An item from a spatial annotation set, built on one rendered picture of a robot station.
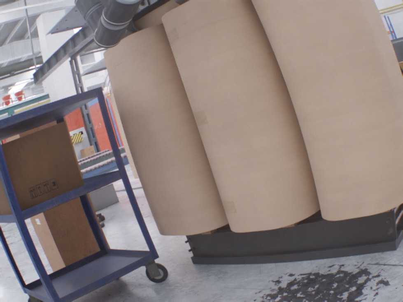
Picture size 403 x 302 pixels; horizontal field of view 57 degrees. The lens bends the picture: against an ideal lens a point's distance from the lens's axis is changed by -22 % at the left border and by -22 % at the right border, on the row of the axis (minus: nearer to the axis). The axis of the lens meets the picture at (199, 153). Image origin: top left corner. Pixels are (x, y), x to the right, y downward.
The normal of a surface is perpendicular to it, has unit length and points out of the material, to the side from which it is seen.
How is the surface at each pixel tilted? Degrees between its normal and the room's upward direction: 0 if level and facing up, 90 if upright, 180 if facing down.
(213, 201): 90
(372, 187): 90
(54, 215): 90
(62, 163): 90
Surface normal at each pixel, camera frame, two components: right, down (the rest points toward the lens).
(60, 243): 0.68, -0.16
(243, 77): -0.22, 0.16
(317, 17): -0.63, 0.27
